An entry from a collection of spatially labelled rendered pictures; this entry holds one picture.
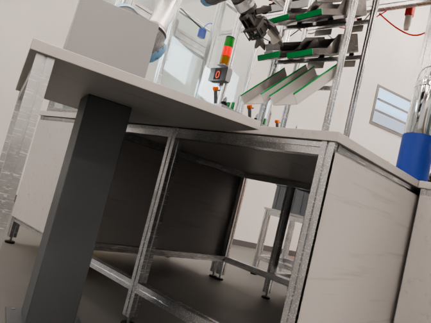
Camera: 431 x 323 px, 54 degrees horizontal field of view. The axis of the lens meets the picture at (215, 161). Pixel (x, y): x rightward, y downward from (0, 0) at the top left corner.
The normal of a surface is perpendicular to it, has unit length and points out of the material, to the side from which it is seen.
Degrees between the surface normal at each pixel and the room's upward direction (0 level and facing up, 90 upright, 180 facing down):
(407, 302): 90
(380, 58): 90
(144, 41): 90
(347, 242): 90
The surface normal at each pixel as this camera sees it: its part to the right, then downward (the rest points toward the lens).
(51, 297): 0.46, 0.04
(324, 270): 0.71, 0.11
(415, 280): -0.66, -0.23
